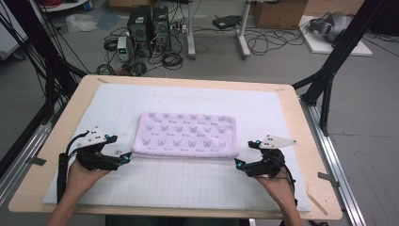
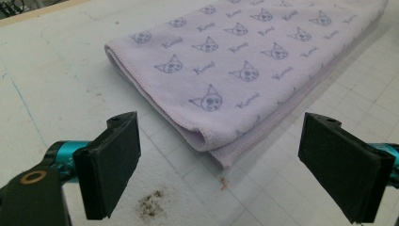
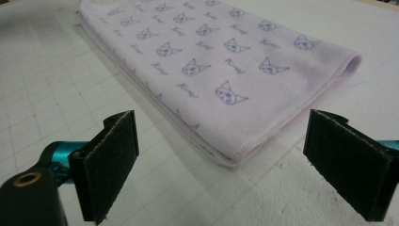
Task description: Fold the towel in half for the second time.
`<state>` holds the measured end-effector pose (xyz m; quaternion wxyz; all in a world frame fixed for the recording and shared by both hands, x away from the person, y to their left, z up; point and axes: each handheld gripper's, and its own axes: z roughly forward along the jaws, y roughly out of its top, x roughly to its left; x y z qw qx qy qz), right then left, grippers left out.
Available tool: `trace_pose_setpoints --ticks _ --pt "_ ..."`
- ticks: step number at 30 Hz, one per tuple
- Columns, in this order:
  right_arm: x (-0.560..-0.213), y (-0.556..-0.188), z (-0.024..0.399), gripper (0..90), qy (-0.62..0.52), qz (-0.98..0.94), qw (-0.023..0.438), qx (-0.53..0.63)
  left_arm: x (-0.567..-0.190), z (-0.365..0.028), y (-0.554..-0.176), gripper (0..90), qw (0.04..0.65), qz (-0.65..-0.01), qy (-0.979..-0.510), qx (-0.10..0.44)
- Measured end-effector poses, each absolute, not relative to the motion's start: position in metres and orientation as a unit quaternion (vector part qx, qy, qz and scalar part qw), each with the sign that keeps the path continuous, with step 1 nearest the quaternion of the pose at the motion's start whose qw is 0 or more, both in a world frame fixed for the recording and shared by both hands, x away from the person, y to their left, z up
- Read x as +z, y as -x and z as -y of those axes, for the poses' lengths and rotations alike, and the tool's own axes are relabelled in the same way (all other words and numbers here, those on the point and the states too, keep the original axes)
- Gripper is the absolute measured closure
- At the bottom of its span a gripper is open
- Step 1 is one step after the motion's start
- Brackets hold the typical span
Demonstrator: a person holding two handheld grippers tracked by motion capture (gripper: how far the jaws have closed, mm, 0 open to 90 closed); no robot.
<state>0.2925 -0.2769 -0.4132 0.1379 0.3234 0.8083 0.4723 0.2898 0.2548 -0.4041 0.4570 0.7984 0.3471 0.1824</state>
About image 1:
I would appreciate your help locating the cardboard box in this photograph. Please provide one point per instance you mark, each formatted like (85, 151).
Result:
(279, 14)

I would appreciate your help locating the lilac towel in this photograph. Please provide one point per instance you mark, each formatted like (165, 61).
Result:
(185, 135)

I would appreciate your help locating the clear plastic bag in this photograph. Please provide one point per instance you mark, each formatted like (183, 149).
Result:
(81, 23)

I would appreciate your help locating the thin wooden stick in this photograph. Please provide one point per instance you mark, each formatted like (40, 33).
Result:
(316, 202)

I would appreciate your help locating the person's right hand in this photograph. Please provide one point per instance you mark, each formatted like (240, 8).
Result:
(280, 188)

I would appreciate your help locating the aluminium rail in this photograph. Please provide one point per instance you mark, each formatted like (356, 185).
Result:
(332, 163)
(22, 157)

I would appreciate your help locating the white foam mat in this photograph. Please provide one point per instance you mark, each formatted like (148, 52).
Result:
(175, 185)

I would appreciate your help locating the grey tape piece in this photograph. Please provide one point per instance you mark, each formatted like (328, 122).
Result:
(327, 178)
(38, 161)

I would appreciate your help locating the teal sheet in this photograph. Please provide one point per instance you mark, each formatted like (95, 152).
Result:
(108, 20)

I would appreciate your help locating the person's left hand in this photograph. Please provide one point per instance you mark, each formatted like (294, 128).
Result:
(81, 180)

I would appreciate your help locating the black computer tower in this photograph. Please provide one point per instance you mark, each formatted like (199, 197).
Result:
(161, 28)
(139, 31)

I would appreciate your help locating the white desk leg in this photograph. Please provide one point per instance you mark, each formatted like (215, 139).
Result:
(190, 31)
(243, 34)

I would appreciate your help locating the grey rounded device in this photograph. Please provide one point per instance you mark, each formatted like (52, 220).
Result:
(335, 25)

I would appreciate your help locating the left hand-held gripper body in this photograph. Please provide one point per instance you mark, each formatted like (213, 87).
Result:
(94, 160)

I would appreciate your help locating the flat black device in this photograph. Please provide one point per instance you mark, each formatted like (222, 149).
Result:
(226, 22)

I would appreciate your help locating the person's dark clothing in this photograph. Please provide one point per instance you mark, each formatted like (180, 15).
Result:
(175, 222)

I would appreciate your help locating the white board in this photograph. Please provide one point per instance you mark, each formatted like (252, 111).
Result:
(323, 47)

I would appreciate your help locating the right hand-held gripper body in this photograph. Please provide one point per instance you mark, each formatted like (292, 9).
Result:
(269, 168)

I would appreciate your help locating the white bench power supply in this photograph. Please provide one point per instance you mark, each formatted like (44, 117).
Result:
(123, 48)

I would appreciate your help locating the black frame stand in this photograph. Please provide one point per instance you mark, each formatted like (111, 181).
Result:
(329, 69)
(47, 62)

